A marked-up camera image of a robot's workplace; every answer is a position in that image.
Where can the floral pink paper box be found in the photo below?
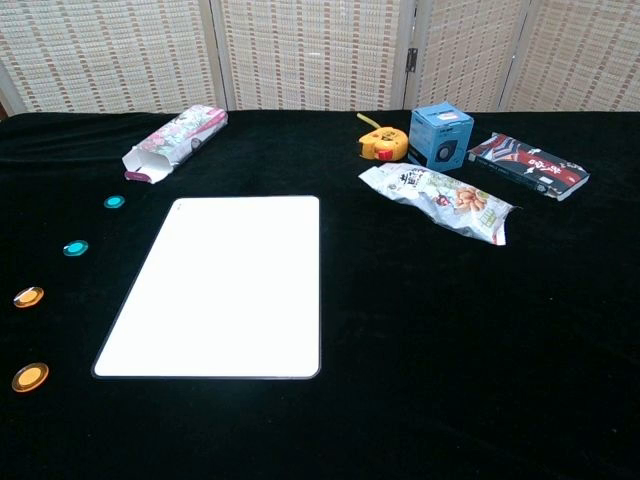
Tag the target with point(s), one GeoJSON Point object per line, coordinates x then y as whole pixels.
{"type": "Point", "coordinates": [175, 137]}

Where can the black velvet tablecloth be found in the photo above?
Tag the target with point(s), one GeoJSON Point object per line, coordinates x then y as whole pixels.
{"type": "Point", "coordinates": [400, 325]}

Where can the white rectangular board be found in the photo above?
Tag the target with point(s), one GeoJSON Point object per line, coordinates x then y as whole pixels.
{"type": "Point", "coordinates": [220, 290]}

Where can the woven folding screen panel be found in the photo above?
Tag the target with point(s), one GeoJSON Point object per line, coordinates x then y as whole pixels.
{"type": "Point", "coordinates": [580, 55]}
{"type": "Point", "coordinates": [465, 55]}
{"type": "Point", "coordinates": [312, 55]}
{"type": "Point", "coordinates": [105, 55]}

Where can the silver snack bag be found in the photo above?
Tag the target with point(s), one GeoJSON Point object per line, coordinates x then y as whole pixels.
{"type": "Point", "coordinates": [440, 197]}

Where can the metal screen hinge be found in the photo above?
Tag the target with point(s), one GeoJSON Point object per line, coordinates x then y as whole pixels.
{"type": "Point", "coordinates": [411, 60]}

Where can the orange disc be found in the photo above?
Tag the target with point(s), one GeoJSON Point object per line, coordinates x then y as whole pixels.
{"type": "Point", "coordinates": [30, 377]}
{"type": "Point", "coordinates": [28, 297]}

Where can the teal disc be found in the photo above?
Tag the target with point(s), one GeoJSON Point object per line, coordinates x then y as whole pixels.
{"type": "Point", "coordinates": [114, 202]}
{"type": "Point", "coordinates": [75, 248]}

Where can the dark box with red print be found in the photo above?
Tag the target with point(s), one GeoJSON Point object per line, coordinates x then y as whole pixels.
{"type": "Point", "coordinates": [530, 165]}

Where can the blue speaker carton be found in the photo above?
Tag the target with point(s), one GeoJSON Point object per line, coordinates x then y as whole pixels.
{"type": "Point", "coordinates": [440, 137]}

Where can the yellow tape measure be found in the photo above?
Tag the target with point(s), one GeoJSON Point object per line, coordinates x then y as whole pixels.
{"type": "Point", "coordinates": [384, 143]}

